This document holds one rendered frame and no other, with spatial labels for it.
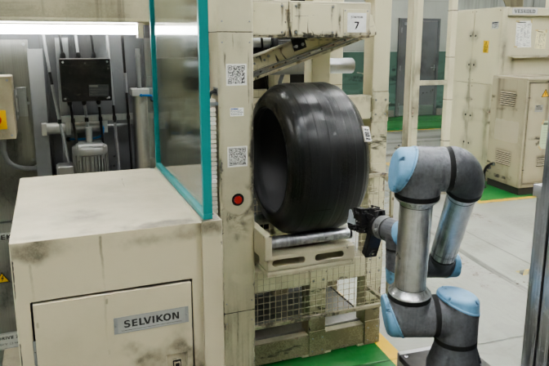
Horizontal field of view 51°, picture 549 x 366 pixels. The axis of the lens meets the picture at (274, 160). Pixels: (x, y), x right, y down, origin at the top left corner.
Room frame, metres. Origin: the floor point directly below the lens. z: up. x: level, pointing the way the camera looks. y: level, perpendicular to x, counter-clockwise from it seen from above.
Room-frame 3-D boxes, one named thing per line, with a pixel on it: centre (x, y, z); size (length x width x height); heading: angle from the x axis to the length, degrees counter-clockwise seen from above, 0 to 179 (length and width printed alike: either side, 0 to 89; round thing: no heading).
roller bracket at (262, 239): (2.13, 0.09, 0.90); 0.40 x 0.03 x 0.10; 21
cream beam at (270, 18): (2.52, -0.08, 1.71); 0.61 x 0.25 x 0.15; 111
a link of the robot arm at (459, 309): (1.48, -0.50, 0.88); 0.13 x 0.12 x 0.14; 91
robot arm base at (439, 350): (1.48, -0.51, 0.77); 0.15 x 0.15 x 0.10
